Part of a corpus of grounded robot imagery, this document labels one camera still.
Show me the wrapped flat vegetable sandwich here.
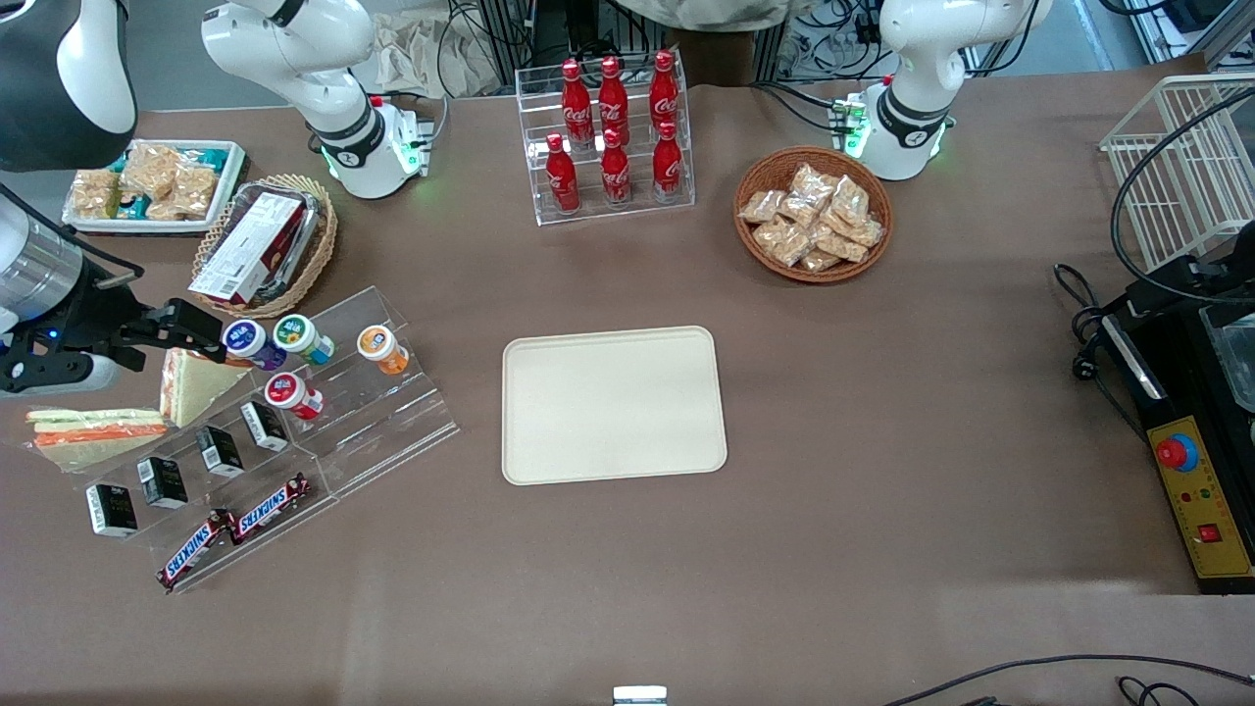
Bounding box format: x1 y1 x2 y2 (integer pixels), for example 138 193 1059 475
24 407 171 475

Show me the round brown wicker basket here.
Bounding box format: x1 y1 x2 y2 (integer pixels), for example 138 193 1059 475
733 146 894 284

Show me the red cola bottle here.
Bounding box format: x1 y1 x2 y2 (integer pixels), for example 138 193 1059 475
600 127 632 206
561 59 595 150
653 122 684 203
598 56 630 146
545 133 581 215
649 51 680 134

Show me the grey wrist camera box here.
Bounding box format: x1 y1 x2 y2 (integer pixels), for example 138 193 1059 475
0 351 125 398

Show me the black clamp mount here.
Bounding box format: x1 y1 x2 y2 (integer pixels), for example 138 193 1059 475
1126 222 1255 317

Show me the black looping cable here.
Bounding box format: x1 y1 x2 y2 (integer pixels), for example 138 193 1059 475
1110 86 1255 307

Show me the green cap gum bottle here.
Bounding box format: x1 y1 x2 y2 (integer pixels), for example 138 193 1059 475
273 314 336 367

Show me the orange cap gum bottle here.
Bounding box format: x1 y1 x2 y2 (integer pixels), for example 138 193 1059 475
356 325 410 377

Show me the long black table cable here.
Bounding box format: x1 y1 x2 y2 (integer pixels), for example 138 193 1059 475
880 654 1255 706

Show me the clear acrylic bottle rack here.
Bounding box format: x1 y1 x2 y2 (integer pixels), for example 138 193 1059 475
516 51 697 227

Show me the oval light wicker basket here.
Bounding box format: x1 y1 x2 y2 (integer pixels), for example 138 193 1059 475
191 174 339 320

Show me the wrapped triangle ham sandwich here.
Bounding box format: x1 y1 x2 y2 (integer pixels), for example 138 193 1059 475
159 347 255 429

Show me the white wire basket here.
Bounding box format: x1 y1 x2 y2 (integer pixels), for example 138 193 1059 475
1098 73 1255 277

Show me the red and white box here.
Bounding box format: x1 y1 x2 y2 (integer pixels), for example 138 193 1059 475
188 191 307 306

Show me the rice cracker packet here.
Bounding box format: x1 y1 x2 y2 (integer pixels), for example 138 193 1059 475
71 170 124 220
122 143 183 198
172 165 220 218

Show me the black cable with plug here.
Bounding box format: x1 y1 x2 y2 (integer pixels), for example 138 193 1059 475
1053 262 1146 437

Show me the short curled black cable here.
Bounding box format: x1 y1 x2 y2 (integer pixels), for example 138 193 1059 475
1117 676 1203 706

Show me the purple cap gum bottle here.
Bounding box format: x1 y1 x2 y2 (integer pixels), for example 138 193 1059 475
223 319 288 372

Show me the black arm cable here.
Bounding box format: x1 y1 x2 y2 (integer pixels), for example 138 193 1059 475
0 184 148 290

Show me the black control box yellow panel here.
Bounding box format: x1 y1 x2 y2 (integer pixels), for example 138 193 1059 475
1096 284 1255 595

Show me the beige plastic tray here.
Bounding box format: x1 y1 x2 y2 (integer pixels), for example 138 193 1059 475
502 326 728 486

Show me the clear acrylic stepped stand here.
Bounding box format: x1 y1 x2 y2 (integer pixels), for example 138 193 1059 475
74 285 461 595

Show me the Snickers bar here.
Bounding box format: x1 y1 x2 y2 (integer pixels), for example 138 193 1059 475
156 509 237 592
227 473 313 544

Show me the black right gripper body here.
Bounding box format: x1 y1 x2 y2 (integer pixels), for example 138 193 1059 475
54 282 158 372

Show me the white rectangular snack tray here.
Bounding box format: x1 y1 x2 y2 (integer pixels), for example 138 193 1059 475
63 139 248 237

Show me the black plastic food container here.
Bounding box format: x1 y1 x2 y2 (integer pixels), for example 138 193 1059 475
221 180 326 295

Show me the green lit connector box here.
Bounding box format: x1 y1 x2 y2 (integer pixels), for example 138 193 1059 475
390 103 438 178
829 93 876 160

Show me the red cap gum bottle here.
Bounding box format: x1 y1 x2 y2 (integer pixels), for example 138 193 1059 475
264 372 325 422

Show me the small black box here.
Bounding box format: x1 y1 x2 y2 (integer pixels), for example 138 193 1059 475
240 400 290 453
137 457 189 510
195 426 246 479
86 483 139 538

